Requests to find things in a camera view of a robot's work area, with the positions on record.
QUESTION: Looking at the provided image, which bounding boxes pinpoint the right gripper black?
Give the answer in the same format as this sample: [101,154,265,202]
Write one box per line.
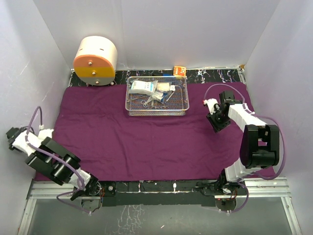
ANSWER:
[207,108,232,133]

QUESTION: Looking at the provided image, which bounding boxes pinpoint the wire mesh metal tray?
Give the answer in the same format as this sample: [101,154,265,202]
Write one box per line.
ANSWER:
[125,76,189,116]

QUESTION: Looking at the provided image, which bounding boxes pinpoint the purple cloth wrap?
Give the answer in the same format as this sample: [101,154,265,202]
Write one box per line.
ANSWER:
[53,83,243,181]

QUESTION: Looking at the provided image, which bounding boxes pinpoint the round white drawer box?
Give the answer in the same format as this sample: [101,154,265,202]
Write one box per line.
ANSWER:
[73,36,118,86]

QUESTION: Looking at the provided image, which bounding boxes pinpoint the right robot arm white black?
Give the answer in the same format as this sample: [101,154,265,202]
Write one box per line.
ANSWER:
[203,91,280,194]

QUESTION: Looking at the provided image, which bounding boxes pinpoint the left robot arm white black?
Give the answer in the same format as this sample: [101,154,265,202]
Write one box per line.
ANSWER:
[6,127,101,201]

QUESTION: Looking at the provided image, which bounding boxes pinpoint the metal surgical scissors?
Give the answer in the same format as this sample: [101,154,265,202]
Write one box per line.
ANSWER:
[133,96,152,107]

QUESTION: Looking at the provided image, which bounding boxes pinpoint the orange small box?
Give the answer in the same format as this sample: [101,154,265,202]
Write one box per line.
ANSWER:
[173,66,186,77]

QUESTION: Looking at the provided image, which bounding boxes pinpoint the small blue white packet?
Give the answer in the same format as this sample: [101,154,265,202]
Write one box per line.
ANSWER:
[151,91,167,102]

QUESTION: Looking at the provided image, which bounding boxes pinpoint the beige bandage roll packet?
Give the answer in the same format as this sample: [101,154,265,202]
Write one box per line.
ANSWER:
[156,82,171,93]

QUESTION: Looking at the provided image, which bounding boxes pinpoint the white gauze packet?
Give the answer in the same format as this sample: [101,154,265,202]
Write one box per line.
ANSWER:
[129,80,158,95]

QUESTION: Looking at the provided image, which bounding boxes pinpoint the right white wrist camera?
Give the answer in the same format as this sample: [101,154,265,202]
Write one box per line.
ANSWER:
[202,98,220,115]

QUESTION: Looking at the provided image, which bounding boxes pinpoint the black base frame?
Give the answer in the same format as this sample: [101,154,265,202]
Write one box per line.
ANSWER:
[70,179,246,207]

